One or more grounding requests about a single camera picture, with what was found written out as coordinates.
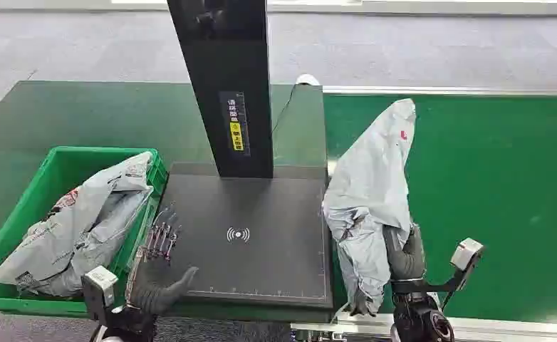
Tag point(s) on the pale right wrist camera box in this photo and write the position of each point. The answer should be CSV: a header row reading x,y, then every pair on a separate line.
x,y
466,254

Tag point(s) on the small white object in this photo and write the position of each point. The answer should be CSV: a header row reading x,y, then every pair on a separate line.
x,y
307,79

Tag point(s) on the yellow black warning label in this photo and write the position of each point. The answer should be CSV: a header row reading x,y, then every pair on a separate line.
x,y
236,123

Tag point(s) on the green conveyor belt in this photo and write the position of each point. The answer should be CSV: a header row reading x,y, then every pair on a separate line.
x,y
486,198

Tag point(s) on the black scanner column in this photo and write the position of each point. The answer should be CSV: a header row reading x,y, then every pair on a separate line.
x,y
226,89

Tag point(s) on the black scanner base plate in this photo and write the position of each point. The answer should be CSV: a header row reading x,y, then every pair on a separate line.
x,y
255,236

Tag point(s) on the grey parcel bag with print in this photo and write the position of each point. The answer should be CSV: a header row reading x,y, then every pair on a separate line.
x,y
71,222

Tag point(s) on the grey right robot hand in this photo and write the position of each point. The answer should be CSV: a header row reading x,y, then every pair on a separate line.
x,y
405,257

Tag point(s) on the silver conveyor frame rail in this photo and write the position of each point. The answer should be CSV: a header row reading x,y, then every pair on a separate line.
x,y
495,328
448,90

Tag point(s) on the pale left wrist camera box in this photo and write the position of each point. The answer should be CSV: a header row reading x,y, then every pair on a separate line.
x,y
100,283

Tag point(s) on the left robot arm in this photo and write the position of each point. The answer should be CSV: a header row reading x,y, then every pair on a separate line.
x,y
127,325

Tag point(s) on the green plastic crate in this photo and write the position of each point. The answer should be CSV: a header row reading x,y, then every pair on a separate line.
x,y
66,165

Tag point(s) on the plain grey parcel bag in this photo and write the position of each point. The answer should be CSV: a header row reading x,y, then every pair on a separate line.
x,y
104,240

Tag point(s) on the grey plastic parcel bag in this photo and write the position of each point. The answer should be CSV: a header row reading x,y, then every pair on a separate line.
x,y
370,198

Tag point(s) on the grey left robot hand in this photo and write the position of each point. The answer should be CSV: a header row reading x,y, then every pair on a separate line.
x,y
153,283

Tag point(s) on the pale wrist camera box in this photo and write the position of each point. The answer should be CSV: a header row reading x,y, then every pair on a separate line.
x,y
466,254
100,283

